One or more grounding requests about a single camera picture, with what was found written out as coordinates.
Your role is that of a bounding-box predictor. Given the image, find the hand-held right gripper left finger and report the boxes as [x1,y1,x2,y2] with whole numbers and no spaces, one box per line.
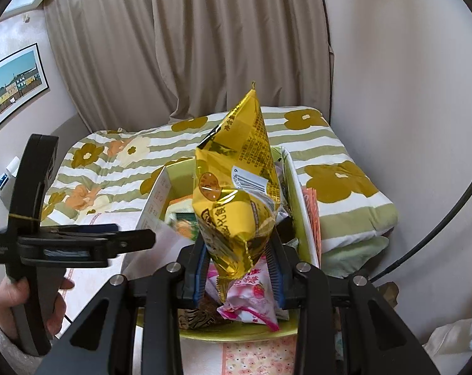
[35,238,209,375]

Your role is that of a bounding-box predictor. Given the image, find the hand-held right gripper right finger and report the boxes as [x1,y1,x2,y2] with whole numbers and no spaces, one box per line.
[265,236,430,375]

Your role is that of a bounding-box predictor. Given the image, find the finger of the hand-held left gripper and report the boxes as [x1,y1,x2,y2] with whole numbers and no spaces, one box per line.
[41,223,119,240]
[44,228,157,268]

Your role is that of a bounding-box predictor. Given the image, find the green cardboard box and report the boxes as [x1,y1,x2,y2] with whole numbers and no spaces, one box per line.
[136,145,323,342]

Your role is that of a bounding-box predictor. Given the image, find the yellow snack bag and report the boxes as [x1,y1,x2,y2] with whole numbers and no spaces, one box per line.
[193,81,289,305]

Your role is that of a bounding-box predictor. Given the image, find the person's left hand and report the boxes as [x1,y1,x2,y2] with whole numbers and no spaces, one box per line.
[0,275,76,340]

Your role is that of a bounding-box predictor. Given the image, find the white blue device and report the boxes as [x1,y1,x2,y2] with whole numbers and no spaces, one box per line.
[0,156,23,204]

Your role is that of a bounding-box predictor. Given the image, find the pink strawberry snack packet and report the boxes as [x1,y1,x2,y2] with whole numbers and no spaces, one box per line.
[205,260,279,331]

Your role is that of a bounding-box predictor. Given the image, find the brown striped snack packet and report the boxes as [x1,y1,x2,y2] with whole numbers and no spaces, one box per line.
[179,301,221,331]

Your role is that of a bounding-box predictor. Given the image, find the green orange snack packet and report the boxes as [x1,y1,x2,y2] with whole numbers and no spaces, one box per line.
[166,197,199,241]

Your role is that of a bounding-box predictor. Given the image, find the orange flat packets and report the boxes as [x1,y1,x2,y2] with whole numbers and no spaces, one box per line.
[300,187,323,262]

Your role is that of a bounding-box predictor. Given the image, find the brown paper bag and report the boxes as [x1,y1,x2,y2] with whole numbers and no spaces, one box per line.
[377,281,401,309]

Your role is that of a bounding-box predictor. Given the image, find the framed picture of houses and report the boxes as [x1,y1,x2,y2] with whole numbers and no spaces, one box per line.
[0,43,49,139]

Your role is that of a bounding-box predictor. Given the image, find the striped floral blanket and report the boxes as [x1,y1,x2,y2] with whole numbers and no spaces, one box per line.
[41,105,400,278]

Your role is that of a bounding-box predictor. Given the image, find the white plastic bag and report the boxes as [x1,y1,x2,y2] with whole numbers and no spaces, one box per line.
[421,293,472,356]

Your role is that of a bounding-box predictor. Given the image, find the beige curtain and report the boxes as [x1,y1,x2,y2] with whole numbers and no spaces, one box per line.
[41,0,336,133]

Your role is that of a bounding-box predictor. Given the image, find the black cable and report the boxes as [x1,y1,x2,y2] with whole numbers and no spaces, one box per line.
[371,160,472,282]

